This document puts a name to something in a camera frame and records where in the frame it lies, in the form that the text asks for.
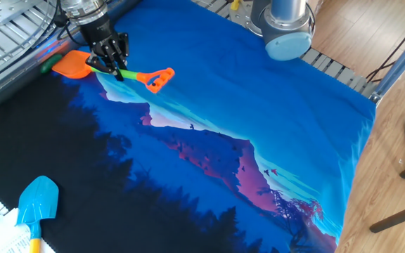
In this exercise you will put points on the orange green toy shovel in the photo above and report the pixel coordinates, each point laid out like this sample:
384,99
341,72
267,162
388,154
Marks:
70,65

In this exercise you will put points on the blue yellow toy shovel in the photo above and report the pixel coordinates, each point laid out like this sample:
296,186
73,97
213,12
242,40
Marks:
37,200

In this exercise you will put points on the small yellow plastic piece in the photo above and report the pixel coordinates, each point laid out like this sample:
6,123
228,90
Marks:
236,5

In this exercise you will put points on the mountain print blue cloth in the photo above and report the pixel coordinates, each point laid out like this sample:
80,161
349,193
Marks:
258,105

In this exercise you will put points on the green toy cucumber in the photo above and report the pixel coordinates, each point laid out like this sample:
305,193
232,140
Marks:
49,64

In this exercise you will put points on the aluminium frame post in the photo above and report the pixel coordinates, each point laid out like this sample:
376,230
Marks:
399,61

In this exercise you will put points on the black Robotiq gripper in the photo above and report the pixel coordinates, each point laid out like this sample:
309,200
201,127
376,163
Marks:
100,35

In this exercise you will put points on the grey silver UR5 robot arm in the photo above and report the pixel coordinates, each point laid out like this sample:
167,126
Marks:
287,31

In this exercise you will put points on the aluminium mounting plate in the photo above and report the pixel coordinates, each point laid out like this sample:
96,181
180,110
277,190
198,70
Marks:
9,10

